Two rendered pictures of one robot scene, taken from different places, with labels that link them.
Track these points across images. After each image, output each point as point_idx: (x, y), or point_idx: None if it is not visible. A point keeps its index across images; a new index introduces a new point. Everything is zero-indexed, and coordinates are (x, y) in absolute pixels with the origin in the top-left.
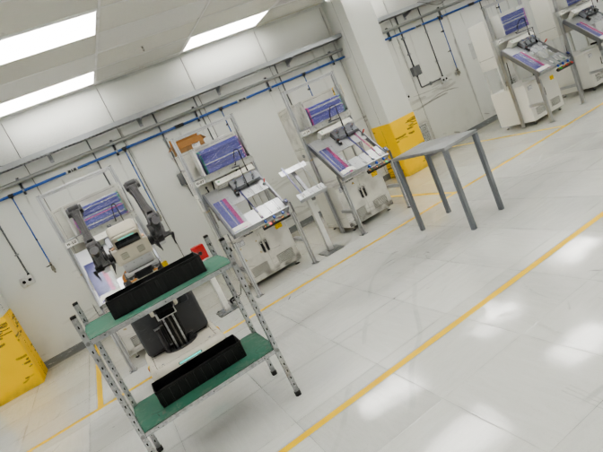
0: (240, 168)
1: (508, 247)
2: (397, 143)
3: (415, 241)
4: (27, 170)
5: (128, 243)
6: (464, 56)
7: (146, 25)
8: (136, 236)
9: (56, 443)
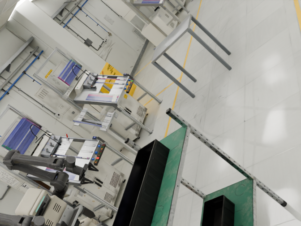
0: (39, 141)
1: (271, 53)
2: (112, 84)
3: (200, 102)
4: None
5: (44, 210)
6: (106, 24)
7: None
8: (47, 198)
9: None
